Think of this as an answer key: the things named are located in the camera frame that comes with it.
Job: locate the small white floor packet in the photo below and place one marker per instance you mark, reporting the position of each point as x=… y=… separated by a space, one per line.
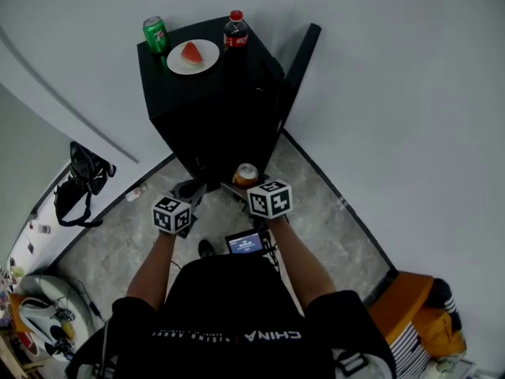
x=136 y=193

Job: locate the person's black shirt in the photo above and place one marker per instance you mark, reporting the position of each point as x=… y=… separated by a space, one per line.
x=229 y=302

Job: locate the orange garment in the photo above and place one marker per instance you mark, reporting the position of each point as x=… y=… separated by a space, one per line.
x=442 y=330

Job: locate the person's left forearm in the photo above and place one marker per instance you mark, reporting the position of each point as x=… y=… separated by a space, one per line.
x=154 y=269

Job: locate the black shoulder bag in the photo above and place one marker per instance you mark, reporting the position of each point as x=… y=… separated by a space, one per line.
x=69 y=203

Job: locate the white round table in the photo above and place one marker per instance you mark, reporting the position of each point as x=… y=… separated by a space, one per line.
x=81 y=310

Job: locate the cola bottle red cap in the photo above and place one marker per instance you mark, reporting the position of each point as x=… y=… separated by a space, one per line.
x=236 y=40

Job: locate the small chest-mounted screen device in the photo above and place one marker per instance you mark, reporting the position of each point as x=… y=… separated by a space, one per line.
x=244 y=245

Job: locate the person's right forearm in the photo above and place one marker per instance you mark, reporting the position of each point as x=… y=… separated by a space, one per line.
x=301 y=269

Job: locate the green soda can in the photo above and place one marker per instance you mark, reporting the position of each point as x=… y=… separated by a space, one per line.
x=155 y=36

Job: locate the black mini fridge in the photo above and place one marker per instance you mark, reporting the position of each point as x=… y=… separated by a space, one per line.
x=213 y=132

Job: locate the person's black shoe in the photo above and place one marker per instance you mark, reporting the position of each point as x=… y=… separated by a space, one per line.
x=206 y=249

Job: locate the red watermelon slice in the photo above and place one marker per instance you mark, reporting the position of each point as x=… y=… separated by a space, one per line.
x=191 y=53

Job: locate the white bag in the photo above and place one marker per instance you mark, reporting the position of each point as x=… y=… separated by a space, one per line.
x=37 y=318

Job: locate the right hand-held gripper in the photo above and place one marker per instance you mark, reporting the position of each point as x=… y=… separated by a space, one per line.
x=270 y=200

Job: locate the dark striped garment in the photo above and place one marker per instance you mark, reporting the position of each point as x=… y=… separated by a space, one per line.
x=442 y=294

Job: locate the orange drink can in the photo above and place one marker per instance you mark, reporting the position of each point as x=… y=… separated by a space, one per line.
x=245 y=176

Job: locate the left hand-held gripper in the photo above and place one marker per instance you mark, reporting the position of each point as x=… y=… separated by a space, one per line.
x=171 y=215

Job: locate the dark phone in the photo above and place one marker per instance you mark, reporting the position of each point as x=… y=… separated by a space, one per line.
x=30 y=245

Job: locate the orange chair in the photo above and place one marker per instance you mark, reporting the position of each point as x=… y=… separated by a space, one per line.
x=398 y=306

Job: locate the small clear bottle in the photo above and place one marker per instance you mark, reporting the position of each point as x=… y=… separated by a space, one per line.
x=40 y=227

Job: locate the yellow fruit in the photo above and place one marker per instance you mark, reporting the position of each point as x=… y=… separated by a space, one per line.
x=68 y=330

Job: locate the white round plate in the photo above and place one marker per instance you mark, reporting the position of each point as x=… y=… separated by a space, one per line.
x=209 y=59

